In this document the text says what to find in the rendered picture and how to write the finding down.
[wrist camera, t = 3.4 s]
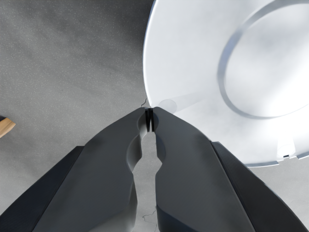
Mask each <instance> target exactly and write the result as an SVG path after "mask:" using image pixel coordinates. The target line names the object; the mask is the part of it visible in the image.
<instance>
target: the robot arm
mask: <svg viewBox="0 0 309 232"><path fill-rule="evenodd" d="M150 123H151V127H152V132H154V133H155V135H156V150H157V157H158V158H159V160H160V161H161V162H162V166H161V167H160V169H159V170H158V172H157V173H156V175H155V194H156V208H157V221H158V228H159V231H160V232H309V231H308V229H307V228H306V227H305V225H304V224H303V223H302V222H301V220H300V219H299V218H298V217H297V216H296V215H295V213H294V212H293V211H292V210H291V209H290V208H289V206H288V205H287V204H286V203H285V202H284V201H283V200H282V199H281V198H280V197H279V196H278V195H277V194H276V193H275V192H274V191H273V190H272V189H271V188H270V187H269V186H268V185H267V184H265V183H264V182H263V181H262V180H261V179H260V178H259V177H258V176H256V175H255V174H254V173H253V172H252V171H251V170H250V169H249V168H248V167H247V166H246V165H245V164H243V163H242V162H241V161H240V160H239V159H238V158H237V157H236V156H235V155H233V154H232V153H231V152H230V151H229V150H228V149H227V148H226V147H225V146H223V145H222V144H221V143H220V142H219V141H215V142H212V141H211V140H210V139H209V138H208V137H207V136H206V135H205V134H204V133H203V132H201V131H200V130H199V129H198V128H196V127H195V126H193V125H192V124H190V123H188V122H186V121H185V120H183V119H181V118H179V117H177V116H175V115H174V114H172V113H170V112H168V111H166V110H164V109H163V108H161V107H158V106H156V107H154V108H148V107H140V108H138V109H136V110H134V111H133V112H131V113H129V114H128V115H126V116H124V117H122V118H121V119H119V120H117V121H115V122H114V123H112V124H110V125H109V126H107V127H106V128H104V129H103V130H102V131H100V132H99V133H97V134H96V135H95V136H94V137H93V138H92V139H90V140H89V141H88V142H87V143H86V144H85V145H84V146H76V147H75V148H74V149H73V150H72V151H71V152H69V153H68V154H67V155H66V156H65V157H64V158H62V159H61V160H60V161H59V162H58V163H57V164H56V165H54V166H53V167H52V168H51V169H50V170H49V171H48V172H46V173H45V174H44V175H43V176H42V177H41V178H40V179H38V180H37V181H36V182H35V183H34V184H33V185H32V186H31V187H30V188H28V189H27V190H26V191H25V192H24V193H23V194H22V195H21V196H19V197H18V198H17V199H16V200H15V201H14V202H13V203H12V204H11V205H10V206H9V207H8V208H7V209H6V210H5V211H4V212H3V213H2V214H1V215H0V232H132V231H133V230H134V227H135V221H136V214H137V204H138V201H137V194H136V188H135V182H134V177H133V170H134V168H135V166H136V164H137V163H138V161H139V160H140V159H141V158H142V156H143V154H142V146H141V141H142V139H143V137H144V136H145V135H146V134H147V132H149V131H150Z"/></svg>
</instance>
